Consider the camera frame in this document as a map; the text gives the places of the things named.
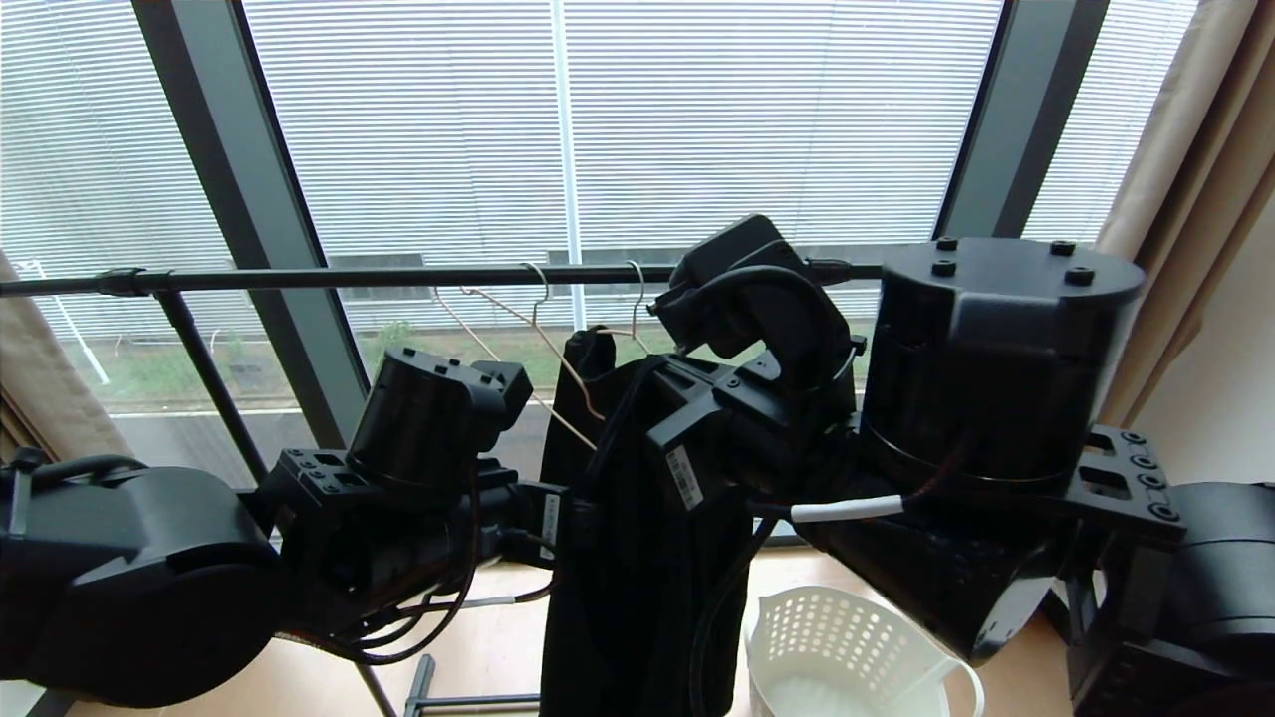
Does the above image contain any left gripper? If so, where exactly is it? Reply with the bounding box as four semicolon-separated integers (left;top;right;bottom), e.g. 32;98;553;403
284;468;599;638

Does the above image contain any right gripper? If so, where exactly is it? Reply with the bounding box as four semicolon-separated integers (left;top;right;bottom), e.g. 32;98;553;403
647;393;1057;663

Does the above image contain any black garment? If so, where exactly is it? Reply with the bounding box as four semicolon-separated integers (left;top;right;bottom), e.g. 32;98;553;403
538;358;758;717

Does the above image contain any pink clothes hanger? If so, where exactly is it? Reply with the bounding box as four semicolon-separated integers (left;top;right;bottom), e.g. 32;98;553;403
433;261;604;451
598;261;653;355

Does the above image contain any white laundry basket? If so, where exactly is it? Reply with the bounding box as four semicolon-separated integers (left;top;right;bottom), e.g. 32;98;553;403
745;586;985;717

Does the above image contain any black clothes rack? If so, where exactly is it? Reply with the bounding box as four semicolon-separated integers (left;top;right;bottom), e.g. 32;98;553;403
0;261;883;717

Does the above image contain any beige curtain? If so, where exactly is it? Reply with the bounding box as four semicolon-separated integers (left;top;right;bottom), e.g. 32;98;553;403
1096;0;1275;429
0;254;135;469

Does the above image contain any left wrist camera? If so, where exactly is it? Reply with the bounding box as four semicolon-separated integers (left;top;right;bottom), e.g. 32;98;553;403
470;360;534;434

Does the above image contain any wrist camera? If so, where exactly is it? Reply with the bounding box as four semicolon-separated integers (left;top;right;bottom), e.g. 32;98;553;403
470;360;534;434
647;214;858;399

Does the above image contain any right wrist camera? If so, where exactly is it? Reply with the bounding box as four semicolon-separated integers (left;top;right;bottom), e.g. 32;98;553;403
647;214;858;399

